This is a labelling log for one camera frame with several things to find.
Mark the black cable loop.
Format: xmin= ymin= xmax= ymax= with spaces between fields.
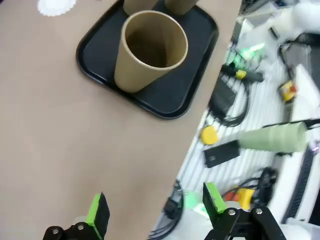
xmin=219 ymin=82 xmax=251 ymax=128

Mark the black power adapter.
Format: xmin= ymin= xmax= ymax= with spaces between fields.
xmin=208 ymin=74 xmax=237 ymax=118

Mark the black handle with yellow ring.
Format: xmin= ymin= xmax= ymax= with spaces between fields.
xmin=221 ymin=64 xmax=265 ymax=83

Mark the brown paper cup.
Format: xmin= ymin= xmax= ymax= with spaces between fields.
xmin=123 ymin=0 xmax=158 ymax=16
xmin=163 ymin=0 xmax=200 ymax=15
xmin=113 ymin=10 xmax=189 ymax=94

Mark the green lit device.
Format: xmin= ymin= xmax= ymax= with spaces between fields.
xmin=227 ymin=42 xmax=266 ymax=68

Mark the yellow round disc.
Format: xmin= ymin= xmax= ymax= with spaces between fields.
xmin=200 ymin=125 xmax=220 ymax=146

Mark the white doily coaster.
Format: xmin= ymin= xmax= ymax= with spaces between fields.
xmin=37 ymin=0 xmax=77 ymax=17

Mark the thin black rod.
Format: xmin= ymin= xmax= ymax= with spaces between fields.
xmin=262 ymin=118 xmax=320 ymax=131

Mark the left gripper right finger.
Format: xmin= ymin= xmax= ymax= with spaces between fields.
xmin=201 ymin=181 xmax=287 ymax=240

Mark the black keyboard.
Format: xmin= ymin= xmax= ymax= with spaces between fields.
xmin=284 ymin=147 xmax=316 ymax=223

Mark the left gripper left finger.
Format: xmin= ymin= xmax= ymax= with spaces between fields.
xmin=41 ymin=191 xmax=111 ymax=240

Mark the yellow emergency stop box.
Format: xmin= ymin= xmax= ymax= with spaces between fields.
xmin=224 ymin=187 xmax=256 ymax=210
xmin=278 ymin=81 xmax=300 ymax=102

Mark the small black box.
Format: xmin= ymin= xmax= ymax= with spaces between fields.
xmin=203 ymin=139 xmax=241 ymax=169

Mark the black plastic tray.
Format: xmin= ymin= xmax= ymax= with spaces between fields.
xmin=75 ymin=0 xmax=220 ymax=121

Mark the green paper cup stack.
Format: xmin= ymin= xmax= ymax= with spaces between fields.
xmin=237 ymin=121 xmax=308 ymax=153

